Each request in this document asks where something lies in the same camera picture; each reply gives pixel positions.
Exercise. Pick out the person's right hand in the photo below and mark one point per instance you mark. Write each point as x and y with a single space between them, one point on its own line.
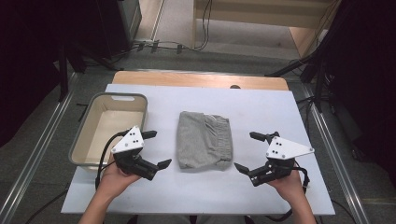
288 186

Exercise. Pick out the black tripod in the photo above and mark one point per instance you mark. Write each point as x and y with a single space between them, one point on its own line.
317 68

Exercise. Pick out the white table board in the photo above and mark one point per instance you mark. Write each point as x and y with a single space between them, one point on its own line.
199 99

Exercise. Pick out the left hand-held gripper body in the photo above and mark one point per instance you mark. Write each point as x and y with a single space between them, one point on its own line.
128 141

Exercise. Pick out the white power strip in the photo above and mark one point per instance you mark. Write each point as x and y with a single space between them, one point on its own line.
144 41

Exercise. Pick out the black metal stand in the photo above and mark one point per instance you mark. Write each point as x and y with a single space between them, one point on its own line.
63 74

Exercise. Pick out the grey shorts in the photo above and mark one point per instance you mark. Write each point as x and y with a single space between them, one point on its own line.
202 141

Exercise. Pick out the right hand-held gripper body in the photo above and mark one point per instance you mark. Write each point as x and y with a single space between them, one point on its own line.
285 148

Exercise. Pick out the wooden table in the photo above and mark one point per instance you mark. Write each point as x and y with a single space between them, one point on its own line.
186 79

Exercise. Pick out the person's left hand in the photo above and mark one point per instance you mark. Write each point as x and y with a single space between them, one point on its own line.
112 182

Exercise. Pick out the metal floor rail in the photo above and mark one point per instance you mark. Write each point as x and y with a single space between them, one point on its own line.
34 155
337 155

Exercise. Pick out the beige plastic basket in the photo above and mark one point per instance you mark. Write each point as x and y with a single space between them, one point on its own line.
107 124

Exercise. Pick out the dark computer case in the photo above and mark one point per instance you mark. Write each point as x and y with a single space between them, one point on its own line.
130 18

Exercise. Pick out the light wooden desk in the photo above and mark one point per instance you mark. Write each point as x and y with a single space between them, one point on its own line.
258 18

